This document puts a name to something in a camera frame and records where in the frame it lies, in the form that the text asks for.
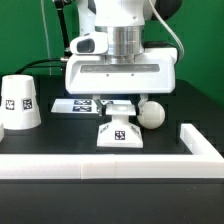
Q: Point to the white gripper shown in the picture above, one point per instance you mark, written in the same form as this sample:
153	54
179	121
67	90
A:
151	72

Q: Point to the white lamp base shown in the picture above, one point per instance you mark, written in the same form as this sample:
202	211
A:
119	132

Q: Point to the white lamp bulb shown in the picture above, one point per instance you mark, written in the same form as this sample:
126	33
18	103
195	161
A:
153	115

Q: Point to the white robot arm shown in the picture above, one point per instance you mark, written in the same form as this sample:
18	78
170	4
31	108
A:
110	57

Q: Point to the white lamp hood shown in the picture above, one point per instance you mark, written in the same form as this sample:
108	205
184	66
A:
19	109

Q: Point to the white marker tag sheet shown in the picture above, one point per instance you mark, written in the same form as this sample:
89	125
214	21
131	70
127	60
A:
88	106

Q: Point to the small white block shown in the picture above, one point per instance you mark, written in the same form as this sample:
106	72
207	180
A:
1	131

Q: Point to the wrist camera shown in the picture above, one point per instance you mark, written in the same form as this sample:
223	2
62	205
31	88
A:
92	43

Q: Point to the white L-shaped wall fence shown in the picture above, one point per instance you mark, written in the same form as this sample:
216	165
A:
203	161

